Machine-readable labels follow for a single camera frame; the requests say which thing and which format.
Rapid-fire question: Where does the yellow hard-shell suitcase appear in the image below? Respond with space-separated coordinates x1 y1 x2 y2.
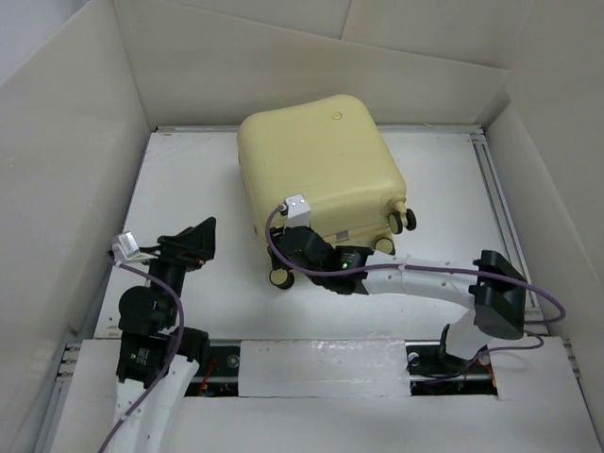
235 92 417 290

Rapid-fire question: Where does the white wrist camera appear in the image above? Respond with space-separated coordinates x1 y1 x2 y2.
278 193 311 228
109 231 158 266

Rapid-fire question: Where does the metal base rail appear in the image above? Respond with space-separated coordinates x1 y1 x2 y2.
185 339 497 398

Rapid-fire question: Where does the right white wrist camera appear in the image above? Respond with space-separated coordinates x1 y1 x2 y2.
278 193 311 228

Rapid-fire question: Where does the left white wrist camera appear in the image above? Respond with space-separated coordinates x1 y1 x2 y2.
109 231 158 266

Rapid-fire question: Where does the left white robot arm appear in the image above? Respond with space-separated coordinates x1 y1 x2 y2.
99 217 216 452

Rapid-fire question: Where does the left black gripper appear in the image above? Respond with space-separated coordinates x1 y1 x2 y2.
136 215 216 325

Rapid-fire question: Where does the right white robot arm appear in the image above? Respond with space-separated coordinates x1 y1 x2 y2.
265 226 526 377

